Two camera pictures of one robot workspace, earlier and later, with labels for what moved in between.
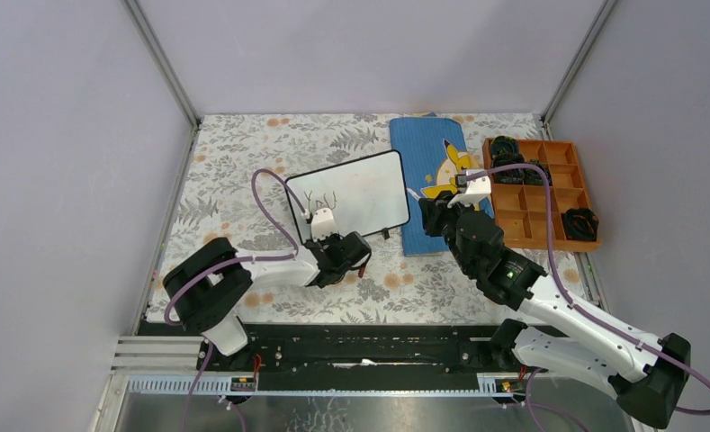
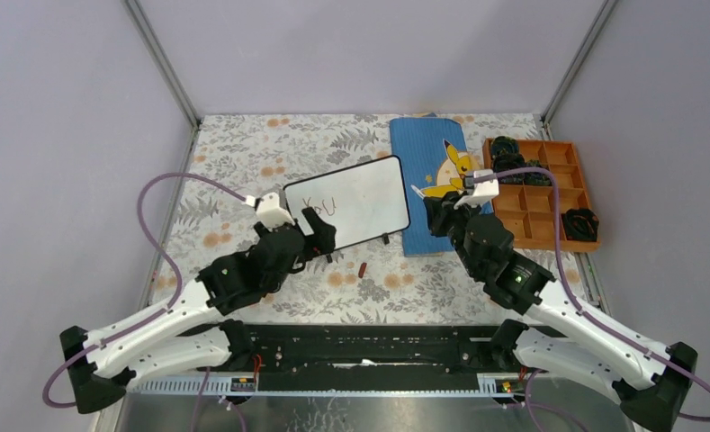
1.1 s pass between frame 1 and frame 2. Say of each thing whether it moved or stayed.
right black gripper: stayed
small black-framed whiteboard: stayed
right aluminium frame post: stayed
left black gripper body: moved
